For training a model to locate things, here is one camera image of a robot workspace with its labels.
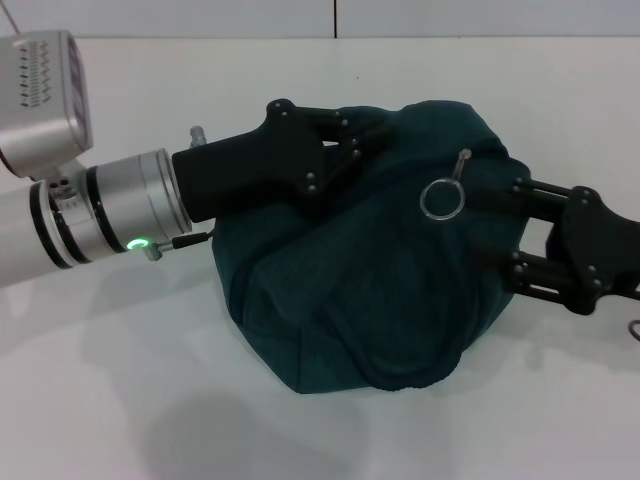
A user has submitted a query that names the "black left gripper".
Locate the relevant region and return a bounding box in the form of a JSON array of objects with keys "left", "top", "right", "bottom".
[{"left": 171, "top": 98, "right": 392, "bottom": 225}]

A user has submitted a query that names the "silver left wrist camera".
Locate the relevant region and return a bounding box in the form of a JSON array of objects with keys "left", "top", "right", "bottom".
[{"left": 0, "top": 30, "right": 95, "bottom": 180}]

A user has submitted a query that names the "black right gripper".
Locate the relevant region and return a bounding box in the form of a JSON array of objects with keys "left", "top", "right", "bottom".
[{"left": 468, "top": 177, "right": 640, "bottom": 316}]

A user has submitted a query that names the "dark teal insulated lunch bag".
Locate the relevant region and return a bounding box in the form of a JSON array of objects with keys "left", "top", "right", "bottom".
[{"left": 209, "top": 98, "right": 532, "bottom": 396}]

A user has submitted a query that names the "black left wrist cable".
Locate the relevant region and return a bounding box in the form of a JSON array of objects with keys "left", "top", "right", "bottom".
[{"left": 144, "top": 230, "right": 215, "bottom": 263}]

